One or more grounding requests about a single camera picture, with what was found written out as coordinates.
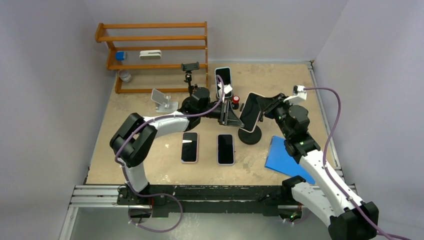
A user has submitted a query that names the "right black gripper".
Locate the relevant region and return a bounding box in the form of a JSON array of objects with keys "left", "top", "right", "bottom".
[{"left": 255, "top": 93, "right": 291, "bottom": 138}]

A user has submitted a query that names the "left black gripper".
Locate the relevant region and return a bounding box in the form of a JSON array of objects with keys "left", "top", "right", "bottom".
[{"left": 198, "top": 99, "right": 244, "bottom": 127}]

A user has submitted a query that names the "white case smartphone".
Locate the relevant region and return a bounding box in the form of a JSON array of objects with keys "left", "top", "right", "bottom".
[{"left": 239, "top": 92, "right": 263, "bottom": 133}]

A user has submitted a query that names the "lavender case smartphone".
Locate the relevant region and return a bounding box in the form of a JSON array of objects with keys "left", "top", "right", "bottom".
[{"left": 217, "top": 134, "right": 235, "bottom": 166}]

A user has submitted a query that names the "black phone stand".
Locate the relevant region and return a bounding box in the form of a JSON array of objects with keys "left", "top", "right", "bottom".
[
  {"left": 181, "top": 62, "right": 200, "bottom": 96},
  {"left": 237, "top": 126, "right": 262, "bottom": 145}
]

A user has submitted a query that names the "pink case smartphone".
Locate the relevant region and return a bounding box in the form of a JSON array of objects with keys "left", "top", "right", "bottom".
[{"left": 181, "top": 132, "right": 199, "bottom": 163}]

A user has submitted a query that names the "light blue case smartphone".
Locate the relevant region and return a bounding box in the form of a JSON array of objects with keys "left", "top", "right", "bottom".
[{"left": 214, "top": 66, "right": 233, "bottom": 87}]

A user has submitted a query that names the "silver folding phone stand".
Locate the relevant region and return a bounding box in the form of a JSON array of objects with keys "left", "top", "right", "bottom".
[{"left": 151, "top": 88, "right": 179, "bottom": 114}]

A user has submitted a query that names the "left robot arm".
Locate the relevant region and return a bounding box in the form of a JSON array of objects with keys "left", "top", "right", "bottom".
[{"left": 109, "top": 87, "right": 245, "bottom": 205}]

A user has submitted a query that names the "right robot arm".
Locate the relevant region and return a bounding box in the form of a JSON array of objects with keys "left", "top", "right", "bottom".
[{"left": 256, "top": 93, "right": 379, "bottom": 240}]

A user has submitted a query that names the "red cap black stamp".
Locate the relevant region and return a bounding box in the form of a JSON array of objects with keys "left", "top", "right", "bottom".
[{"left": 231, "top": 95, "right": 240, "bottom": 110}]

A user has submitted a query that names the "blue notebook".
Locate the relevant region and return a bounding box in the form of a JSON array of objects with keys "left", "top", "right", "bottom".
[{"left": 264, "top": 135, "right": 316, "bottom": 185}]

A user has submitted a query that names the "white eraser block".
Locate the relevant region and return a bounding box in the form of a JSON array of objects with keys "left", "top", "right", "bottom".
[{"left": 139, "top": 49, "right": 162, "bottom": 60}]

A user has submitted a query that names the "clear small jar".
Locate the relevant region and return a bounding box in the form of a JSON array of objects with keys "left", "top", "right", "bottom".
[{"left": 117, "top": 69, "right": 132, "bottom": 83}]

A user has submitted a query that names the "wooden shelf rack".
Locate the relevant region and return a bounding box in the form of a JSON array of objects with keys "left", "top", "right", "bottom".
[{"left": 94, "top": 21, "right": 211, "bottom": 94}]

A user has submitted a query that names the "blue white small box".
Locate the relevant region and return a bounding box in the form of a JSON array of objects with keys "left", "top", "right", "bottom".
[{"left": 115, "top": 51, "right": 128, "bottom": 62}]

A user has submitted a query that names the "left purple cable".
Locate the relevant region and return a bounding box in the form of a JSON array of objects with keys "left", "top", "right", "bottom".
[{"left": 114, "top": 74, "right": 227, "bottom": 196}]

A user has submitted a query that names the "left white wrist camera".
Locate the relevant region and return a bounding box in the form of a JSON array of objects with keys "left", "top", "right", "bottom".
[{"left": 216, "top": 82, "right": 233, "bottom": 99}]

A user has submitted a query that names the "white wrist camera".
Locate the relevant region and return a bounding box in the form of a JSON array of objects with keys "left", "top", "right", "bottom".
[
  {"left": 283, "top": 85, "right": 307, "bottom": 105},
  {"left": 216, "top": 82, "right": 233, "bottom": 99}
]

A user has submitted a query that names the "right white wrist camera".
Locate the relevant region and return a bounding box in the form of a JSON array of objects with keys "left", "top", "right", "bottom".
[{"left": 283, "top": 85, "right": 307, "bottom": 105}]

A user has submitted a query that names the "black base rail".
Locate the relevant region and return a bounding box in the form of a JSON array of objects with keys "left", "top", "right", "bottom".
[{"left": 117, "top": 184, "right": 307, "bottom": 220}]

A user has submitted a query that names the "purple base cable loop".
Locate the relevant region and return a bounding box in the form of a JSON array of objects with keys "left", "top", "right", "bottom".
[{"left": 127, "top": 192, "right": 184, "bottom": 233}]

